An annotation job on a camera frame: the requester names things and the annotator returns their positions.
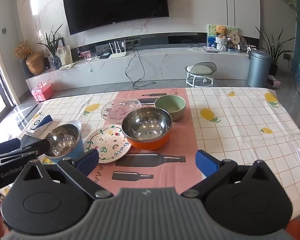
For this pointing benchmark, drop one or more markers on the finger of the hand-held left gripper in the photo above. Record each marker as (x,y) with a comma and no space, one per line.
(6,146)
(40,146)

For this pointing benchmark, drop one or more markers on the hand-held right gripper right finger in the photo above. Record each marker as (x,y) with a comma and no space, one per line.
(205,163)

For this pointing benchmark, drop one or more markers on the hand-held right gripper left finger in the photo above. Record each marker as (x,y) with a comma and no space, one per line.
(90,158)

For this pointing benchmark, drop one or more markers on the blue steel bowl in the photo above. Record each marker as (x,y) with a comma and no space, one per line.
(62,140)

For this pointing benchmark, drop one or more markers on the white painted fruit plate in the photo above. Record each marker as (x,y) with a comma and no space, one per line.
(107,142)

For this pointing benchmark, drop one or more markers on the clear glass plate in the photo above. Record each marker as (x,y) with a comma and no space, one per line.
(115,110)

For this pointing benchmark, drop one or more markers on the orange steel bowl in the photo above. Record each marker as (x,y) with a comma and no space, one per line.
(145,142)

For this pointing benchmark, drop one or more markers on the green ceramic bowl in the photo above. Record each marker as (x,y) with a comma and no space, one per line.
(170,105)

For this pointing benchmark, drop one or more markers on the white and blue box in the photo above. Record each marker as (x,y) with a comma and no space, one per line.
(40,125)

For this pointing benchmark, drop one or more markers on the pink bottle print placemat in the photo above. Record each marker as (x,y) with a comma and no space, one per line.
(182,140)

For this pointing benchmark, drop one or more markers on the pink tool case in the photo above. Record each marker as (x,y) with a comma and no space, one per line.
(42,91)

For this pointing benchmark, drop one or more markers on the brown vase with dried flowers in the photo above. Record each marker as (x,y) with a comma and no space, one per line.
(35,63)

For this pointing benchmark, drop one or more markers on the beige envelope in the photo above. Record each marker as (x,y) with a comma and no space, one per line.
(67,66)

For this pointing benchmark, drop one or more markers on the plant in blue vase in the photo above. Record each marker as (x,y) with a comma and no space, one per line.
(56,62)

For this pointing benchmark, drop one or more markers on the white round stool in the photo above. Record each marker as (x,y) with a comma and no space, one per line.
(200,70)

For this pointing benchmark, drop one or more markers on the pink card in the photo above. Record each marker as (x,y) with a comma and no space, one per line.
(85,54)

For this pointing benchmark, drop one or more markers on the small pink bag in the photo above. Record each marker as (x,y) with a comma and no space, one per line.
(273,82)

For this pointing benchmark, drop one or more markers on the white router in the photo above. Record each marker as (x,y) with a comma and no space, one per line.
(117,54)

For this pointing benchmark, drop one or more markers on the grey trash can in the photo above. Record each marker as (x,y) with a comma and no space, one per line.
(258,70)

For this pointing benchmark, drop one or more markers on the marble television console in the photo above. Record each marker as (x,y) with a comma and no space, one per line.
(165,62)

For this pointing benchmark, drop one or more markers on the white laptop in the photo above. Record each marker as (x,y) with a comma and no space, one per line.
(210,49)

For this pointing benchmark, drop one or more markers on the teddy bear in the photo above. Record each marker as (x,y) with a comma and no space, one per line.
(221,38)

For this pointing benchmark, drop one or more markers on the decorative display plate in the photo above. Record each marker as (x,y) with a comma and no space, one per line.
(243,43)

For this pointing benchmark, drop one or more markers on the round hand fan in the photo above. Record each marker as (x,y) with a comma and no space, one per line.
(234,38)

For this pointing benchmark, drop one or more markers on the tall leafy potted plant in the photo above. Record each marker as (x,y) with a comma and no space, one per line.
(273,55)

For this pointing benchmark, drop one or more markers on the painted picture board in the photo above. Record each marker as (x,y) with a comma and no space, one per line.
(211,33)

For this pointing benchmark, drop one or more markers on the portrait photo frame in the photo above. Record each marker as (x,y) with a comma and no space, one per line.
(65,55)

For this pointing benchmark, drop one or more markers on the wall television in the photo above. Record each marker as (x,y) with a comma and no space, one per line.
(115,5)

